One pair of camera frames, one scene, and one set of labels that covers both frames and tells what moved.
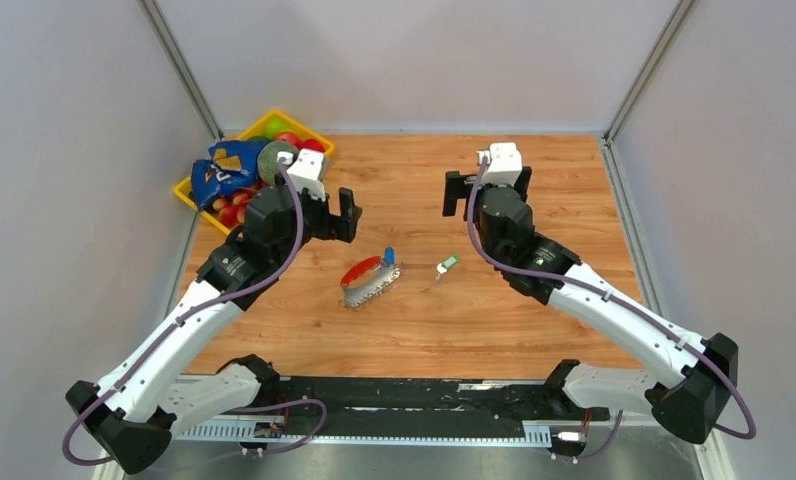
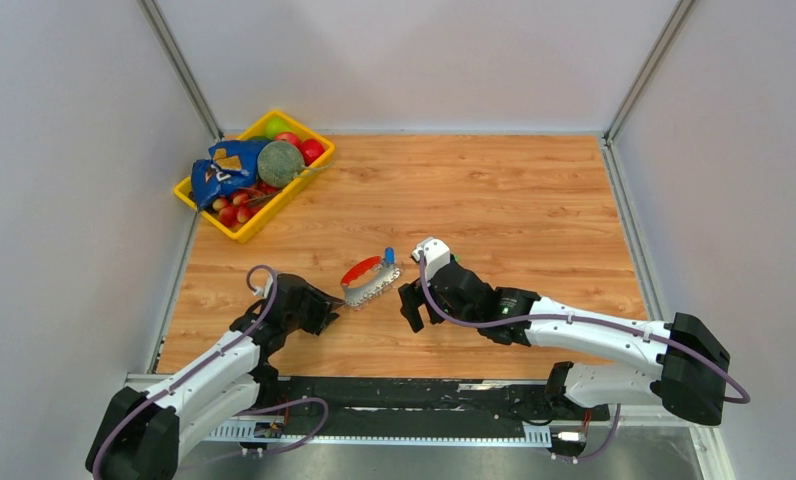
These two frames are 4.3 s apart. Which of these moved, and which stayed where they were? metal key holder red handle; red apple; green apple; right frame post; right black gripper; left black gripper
Moved: right black gripper; left black gripper
Stayed: metal key holder red handle; right frame post; green apple; red apple
